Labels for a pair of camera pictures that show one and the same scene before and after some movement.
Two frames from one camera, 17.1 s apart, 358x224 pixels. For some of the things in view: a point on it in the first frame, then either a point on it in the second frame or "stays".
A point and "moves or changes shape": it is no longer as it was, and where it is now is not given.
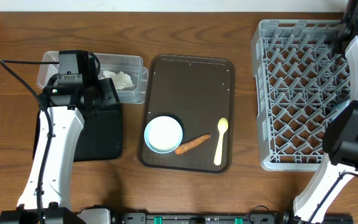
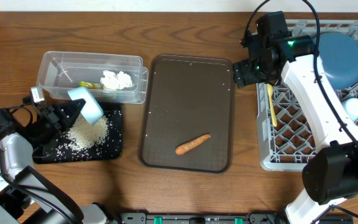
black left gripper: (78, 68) -> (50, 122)
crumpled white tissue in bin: (120, 81) stays
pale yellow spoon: (222, 126) -> (270, 89)
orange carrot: (188, 146) stays
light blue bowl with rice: (163, 134) moves or changes shape
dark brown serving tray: (189, 88) stays
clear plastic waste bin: (132, 65) stays
